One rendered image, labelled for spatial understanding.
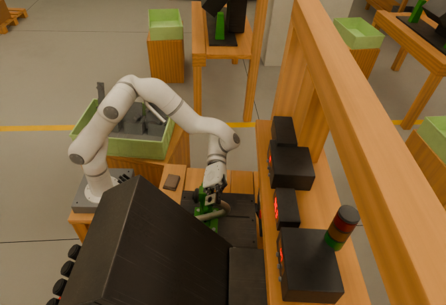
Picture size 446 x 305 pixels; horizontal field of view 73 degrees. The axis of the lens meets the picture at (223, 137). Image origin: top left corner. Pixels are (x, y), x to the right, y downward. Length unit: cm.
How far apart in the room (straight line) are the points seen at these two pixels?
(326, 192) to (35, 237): 244
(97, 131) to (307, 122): 90
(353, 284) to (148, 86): 91
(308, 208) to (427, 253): 53
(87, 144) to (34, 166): 208
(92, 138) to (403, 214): 123
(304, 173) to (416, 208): 48
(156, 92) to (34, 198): 226
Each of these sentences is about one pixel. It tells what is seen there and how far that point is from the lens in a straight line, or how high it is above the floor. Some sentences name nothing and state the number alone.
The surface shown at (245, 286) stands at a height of 124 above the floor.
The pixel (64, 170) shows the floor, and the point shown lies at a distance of 336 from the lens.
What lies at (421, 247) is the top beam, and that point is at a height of 194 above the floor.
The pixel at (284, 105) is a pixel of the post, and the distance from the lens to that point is 148.
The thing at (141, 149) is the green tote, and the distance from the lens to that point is 208.
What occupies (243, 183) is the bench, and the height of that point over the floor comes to 88.
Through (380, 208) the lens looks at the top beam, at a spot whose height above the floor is 192.
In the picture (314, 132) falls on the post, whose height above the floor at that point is 168.
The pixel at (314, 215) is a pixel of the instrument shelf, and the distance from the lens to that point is 98.
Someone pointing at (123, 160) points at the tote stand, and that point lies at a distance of 220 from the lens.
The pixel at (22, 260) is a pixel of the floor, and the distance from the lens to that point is 291.
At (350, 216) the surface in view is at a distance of 76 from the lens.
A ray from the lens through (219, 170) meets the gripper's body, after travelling 122.
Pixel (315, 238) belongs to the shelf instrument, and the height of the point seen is 162.
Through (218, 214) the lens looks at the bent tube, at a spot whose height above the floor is 119.
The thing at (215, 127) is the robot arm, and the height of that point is 152.
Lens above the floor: 232
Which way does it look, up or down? 43 degrees down
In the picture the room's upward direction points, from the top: 4 degrees clockwise
